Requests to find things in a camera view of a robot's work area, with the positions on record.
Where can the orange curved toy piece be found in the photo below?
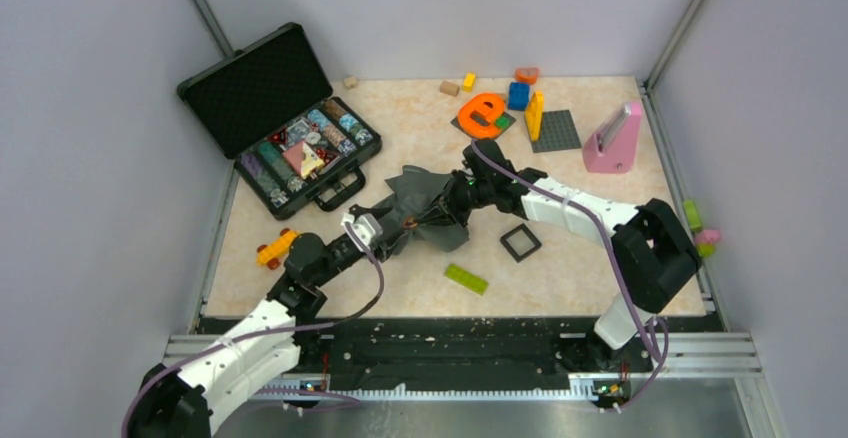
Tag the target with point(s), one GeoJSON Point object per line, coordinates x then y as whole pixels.
{"type": "Point", "coordinates": [527, 75]}

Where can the lime green lego brick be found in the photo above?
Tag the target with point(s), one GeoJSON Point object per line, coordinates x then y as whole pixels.
{"type": "Point", "coordinates": [467, 279]}

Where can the large grey lego baseplate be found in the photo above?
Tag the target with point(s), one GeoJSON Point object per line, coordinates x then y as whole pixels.
{"type": "Point", "coordinates": [557, 133]}

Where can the pink yellow card box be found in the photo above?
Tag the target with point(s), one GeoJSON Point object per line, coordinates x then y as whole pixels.
{"type": "Point", "coordinates": [303, 159]}

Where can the small dark grey baseplate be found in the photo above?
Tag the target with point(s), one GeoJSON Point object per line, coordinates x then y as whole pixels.
{"type": "Point", "coordinates": [477, 127]}

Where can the orange letter e block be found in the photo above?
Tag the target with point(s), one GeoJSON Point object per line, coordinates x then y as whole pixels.
{"type": "Point", "coordinates": [486, 104]}

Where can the tan wooden block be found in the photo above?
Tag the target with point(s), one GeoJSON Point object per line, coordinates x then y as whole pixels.
{"type": "Point", "coordinates": [449, 88]}

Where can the yellow upright lego block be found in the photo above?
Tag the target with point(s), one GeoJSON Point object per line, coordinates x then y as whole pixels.
{"type": "Point", "coordinates": [533, 115]}

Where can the green block outside table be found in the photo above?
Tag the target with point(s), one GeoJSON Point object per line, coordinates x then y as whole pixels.
{"type": "Point", "coordinates": [692, 215]}

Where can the yellow red toy car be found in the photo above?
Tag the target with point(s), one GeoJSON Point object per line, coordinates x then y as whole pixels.
{"type": "Point", "coordinates": [271, 255]}

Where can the small beige wooden cube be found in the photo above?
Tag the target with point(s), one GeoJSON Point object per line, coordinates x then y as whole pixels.
{"type": "Point", "coordinates": [350, 82]}

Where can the pink block outside table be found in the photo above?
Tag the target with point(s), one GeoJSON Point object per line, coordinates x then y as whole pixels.
{"type": "Point", "coordinates": [707, 236]}

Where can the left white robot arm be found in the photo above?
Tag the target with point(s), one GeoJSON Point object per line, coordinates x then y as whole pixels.
{"type": "Point", "coordinates": [196, 395]}

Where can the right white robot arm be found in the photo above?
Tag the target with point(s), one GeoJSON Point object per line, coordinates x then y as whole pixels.
{"type": "Point", "coordinates": [651, 254]}

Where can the grey t-shirt garment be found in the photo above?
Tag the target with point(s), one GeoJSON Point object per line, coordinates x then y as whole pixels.
{"type": "Point", "coordinates": [416, 191]}

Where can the pink wedge stand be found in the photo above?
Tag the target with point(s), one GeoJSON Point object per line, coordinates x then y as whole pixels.
{"type": "Point", "coordinates": [611, 148]}

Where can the small green lego brick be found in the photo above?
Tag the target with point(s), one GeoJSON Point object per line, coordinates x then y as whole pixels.
{"type": "Point", "coordinates": [503, 122]}

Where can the small yellow block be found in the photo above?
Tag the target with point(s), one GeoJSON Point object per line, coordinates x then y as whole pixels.
{"type": "Point", "coordinates": [468, 82]}

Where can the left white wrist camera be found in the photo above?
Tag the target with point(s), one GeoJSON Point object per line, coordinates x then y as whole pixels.
{"type": "Point", "coordinates": [365, 230]}

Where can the black open poker chip case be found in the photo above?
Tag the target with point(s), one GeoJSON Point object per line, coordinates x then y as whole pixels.
{"type": "Point", "coordinates": [269, 96]}

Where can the blue lego block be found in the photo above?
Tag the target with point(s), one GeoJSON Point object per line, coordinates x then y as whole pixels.
{"type": "Point", "coordinates": [518, 96]}

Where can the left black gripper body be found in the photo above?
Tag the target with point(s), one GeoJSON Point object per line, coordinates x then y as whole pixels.
{"type": "Point", "coordinates": [379, 252]}

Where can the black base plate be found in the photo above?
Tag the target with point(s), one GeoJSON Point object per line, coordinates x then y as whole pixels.
{"type": "Point", "coordinates": [450, 354]}

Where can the white cable duct rail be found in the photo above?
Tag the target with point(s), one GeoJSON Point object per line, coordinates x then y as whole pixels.
{"type": "Point", "coordinates": [578, 391]}

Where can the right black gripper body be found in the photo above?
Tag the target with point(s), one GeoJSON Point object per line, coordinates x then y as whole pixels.
{"type": "Point", "coordinates": [461, 197]}

